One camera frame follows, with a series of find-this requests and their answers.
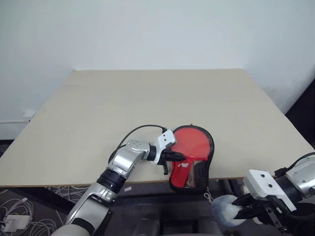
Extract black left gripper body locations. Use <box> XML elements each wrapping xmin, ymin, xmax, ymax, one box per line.
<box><xmin>158</xmin><ymin>147</ymin><xmax>174</xmax><ymax>176</ymax></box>

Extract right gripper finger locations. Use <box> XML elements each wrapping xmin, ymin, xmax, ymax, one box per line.
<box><xmin>233</xmin><ymin>206</ymin><xmax>266</xmax><ymax>220</ymax></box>
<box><xmin>232</xmin><ymin>195</ymin><xmax>257</xmax><ymax>207</ymax></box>

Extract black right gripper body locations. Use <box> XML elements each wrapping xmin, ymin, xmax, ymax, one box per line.
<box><xmin>242</xmin><ymin>193</ymin><xmax>286</xmax><ymax>232</ymax></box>

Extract red black mesh pouch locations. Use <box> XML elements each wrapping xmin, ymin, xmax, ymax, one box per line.
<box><xmin>168</xmin><ymin>123</ymin><xmax>215</xmax><ymax>195</ymax></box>

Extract red table tennis paddle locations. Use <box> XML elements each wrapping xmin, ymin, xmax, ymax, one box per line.
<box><xmin>171</xmin><ymin>128</ymin><xmax>210</xmax><ymax>189</ymax></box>

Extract white plush ball keychain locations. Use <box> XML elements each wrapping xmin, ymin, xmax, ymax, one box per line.
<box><xmin>212</xmin><ymin>194</ymin><xmax>247</xmax><ymax>227</ymax></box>

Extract white power adapter box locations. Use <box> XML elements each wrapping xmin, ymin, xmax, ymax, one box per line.
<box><xmin>1</xmin><ymin>214</ymin><xmax>33</xmax><ymax>234</ymax></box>

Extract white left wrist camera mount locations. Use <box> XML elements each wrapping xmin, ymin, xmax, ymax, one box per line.
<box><xmin>153</xmin><ymin>130</ymin><xmax>177</xmax><ymax>165</ymax></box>

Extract silver keychain chain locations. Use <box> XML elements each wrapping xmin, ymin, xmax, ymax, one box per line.
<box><xmin>203</xmin><ymin>186</ymin><xmax>214</xmax><ymax>205</ymax></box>

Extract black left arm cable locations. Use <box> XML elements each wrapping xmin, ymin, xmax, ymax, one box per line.
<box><xmin>108</xmin><ymin>124</ymin><xmax>168</xmax><ymax>168</ymax></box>

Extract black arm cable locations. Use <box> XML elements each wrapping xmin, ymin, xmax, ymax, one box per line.
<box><xmin>108</xmin><ymin>124</ymin><xmax>168</xmax><ymax>168</ymax></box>
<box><xmin>274</xmin><ymin>151</ymin><xmax>315</xmax><ymax>177</ymax></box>

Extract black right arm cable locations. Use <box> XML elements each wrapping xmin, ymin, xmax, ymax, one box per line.
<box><xmin>274</xmin><ymin>151</ymin><xmax>315</xmax><ymax>177</ymax></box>

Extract white cable tangle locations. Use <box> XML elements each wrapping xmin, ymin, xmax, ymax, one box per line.
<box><xmin>45</xmin><ymin>185</ymin><xmax>90</xmax><ymax>198</ymax></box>
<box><xmin>0</xmin><ymin>195</ymin><xmax>68</xmax><ymax>236</ymax></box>

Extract white wall cable duct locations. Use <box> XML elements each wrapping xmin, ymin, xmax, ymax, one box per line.
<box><xmin>0</xmin><ymin>111</ymin><xmax>36</xmax><ymax>124</ymax></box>

